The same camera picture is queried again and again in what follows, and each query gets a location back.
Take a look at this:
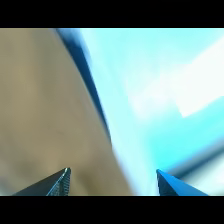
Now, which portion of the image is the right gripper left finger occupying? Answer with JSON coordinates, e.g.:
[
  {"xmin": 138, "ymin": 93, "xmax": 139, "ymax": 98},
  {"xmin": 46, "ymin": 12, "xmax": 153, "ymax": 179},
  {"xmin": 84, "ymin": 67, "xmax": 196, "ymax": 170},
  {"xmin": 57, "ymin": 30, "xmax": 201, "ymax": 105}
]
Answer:
[{"xmin": 12, "ymin": 167, "xmax": 72, "ymax": 197}]

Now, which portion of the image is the brown garment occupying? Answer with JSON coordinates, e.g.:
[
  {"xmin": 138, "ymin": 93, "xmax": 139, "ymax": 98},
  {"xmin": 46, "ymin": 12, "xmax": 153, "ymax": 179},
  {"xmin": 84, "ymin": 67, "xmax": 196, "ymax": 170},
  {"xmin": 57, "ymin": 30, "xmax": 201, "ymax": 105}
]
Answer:
[{"xmin": 0, "ymin": 28, "xmax": 135, "ymax": 197}]

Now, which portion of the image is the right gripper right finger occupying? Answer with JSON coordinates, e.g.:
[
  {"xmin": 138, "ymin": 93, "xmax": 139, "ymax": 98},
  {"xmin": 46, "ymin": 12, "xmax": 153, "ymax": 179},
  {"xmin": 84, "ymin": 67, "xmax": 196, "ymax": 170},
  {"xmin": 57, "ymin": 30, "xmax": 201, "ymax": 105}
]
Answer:
[{"xmin": 155, "ymin": 168, "xmax": 210, "ymax": 197}]

